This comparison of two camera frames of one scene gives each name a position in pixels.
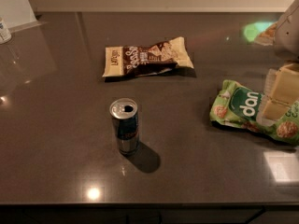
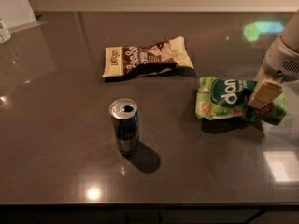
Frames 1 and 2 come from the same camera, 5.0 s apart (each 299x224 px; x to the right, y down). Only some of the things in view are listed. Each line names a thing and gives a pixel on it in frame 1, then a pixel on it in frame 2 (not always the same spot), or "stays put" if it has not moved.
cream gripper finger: [270, 111] to [264, 94]
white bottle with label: [5, 35] stays put
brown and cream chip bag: [143, 60] stays put
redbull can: [125, 114] stays put
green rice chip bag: [237, 105] to [222, 98]
